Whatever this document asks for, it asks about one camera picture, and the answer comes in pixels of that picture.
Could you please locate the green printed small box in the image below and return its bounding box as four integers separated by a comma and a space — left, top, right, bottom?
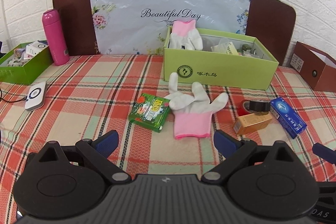
128, 93, 170, 132

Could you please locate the green box lid tray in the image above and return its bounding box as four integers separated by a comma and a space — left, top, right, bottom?
1, 43, 53, 85

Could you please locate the blue medicine box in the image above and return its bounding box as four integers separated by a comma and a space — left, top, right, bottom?
270, 97, 307, 139

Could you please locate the white power bank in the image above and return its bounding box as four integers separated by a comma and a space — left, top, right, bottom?
25, 81, 47, 111

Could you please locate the dark brown headboard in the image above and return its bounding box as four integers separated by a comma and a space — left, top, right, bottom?
52, 0, 296, 65

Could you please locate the floral Beautiful Day plastic bag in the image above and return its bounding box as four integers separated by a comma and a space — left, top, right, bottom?
90, 0, 252, 55

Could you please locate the pink thermos bottle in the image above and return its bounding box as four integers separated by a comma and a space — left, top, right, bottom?
42, 9, 70, 66

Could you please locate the brown open cardboard box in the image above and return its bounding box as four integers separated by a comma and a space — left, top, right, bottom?
290, 42, 336, 93

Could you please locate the red tape roll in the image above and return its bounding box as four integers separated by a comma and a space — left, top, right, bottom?
237, 100, 252, 117

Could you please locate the white pink glove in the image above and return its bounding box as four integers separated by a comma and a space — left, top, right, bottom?
165, 72, 228, 139
169, 20, 203, 51

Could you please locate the red plaid bed sheet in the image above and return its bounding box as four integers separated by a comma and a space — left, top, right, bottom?
1, 55, 335, 223

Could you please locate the gold rectangular box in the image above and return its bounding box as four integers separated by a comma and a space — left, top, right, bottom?
233, 113, 272, 135

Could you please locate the green open shoe box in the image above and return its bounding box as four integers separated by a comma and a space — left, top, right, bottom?
163, 27, 278, 90

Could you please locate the black cable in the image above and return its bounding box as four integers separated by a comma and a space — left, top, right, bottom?
0, 87, 29, 104

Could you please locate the black tape roll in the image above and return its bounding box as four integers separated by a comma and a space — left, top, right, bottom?
247, 101, 270, 113

